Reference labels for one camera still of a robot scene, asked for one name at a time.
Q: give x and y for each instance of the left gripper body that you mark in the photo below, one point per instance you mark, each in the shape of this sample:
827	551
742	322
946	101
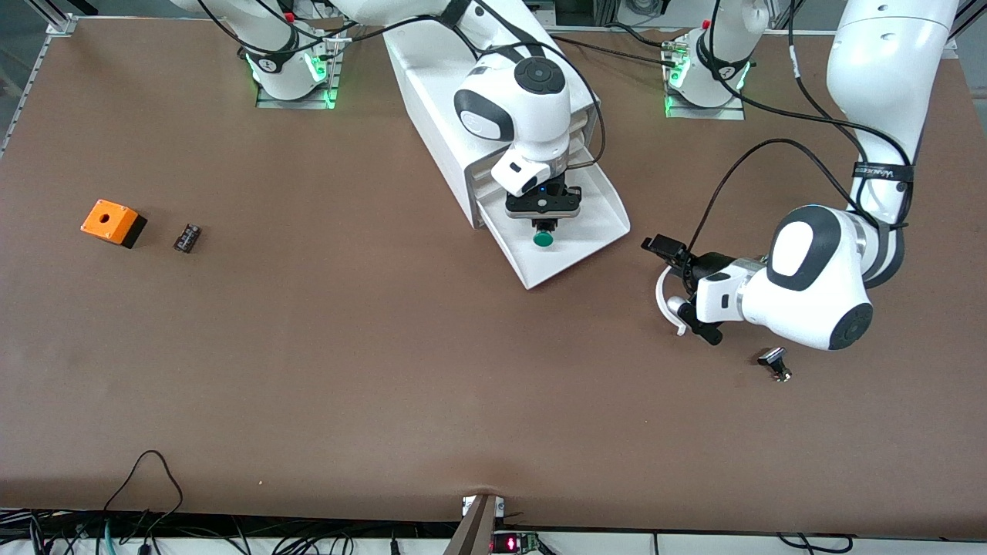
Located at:
710	267

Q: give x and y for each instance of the green push button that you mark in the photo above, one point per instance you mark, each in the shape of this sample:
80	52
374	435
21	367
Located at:
544	240

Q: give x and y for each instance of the lowest white cabinet drawer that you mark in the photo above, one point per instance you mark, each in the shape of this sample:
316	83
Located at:
570	254

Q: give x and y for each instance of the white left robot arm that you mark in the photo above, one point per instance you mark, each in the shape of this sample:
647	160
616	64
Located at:
817	293

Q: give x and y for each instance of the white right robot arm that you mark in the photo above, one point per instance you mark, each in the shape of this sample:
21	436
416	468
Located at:
532	116

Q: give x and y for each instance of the white curved plastic arc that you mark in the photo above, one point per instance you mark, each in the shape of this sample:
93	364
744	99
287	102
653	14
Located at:
658	301

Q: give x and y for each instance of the circuit board with red display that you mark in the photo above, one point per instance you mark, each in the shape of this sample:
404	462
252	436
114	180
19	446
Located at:
513	545

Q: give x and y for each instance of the small black contact block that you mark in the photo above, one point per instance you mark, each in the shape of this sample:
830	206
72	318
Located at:
187	238

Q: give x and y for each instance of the black silver selector switch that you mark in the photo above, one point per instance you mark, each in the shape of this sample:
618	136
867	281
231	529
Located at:
773	358

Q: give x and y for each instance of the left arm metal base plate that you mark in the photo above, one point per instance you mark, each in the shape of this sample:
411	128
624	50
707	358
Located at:
709	113

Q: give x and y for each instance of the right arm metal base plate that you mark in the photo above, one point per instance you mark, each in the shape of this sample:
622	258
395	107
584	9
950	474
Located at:
297	103

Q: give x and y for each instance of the grey metal bracket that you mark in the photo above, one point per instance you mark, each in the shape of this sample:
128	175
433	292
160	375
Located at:
478	532

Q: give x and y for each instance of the aluminium frame profile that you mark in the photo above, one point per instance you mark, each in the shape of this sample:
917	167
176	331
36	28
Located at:
968	23
54	19

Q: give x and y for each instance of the orange button enclosure box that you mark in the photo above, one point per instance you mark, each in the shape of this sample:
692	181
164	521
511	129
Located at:
108	220

